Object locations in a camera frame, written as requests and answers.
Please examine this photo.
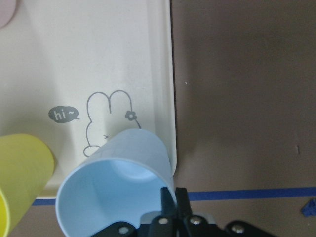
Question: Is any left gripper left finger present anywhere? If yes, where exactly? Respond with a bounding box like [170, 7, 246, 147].
[160, 187, 177, 216]

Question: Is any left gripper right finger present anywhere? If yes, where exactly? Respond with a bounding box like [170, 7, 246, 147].
[175, 188, 193, 217]

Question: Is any blue cup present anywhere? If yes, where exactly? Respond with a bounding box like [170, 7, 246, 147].
[55, 129, 174, 237]

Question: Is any yellow cup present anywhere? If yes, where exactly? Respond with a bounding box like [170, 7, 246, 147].
[0, 134, 54, 237]

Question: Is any pink cup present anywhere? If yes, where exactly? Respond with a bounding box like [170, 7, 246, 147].
[0, 0, 18, 28]

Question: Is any cream plastic tray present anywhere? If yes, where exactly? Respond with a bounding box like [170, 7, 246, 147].
[0, 0, 177, 199]

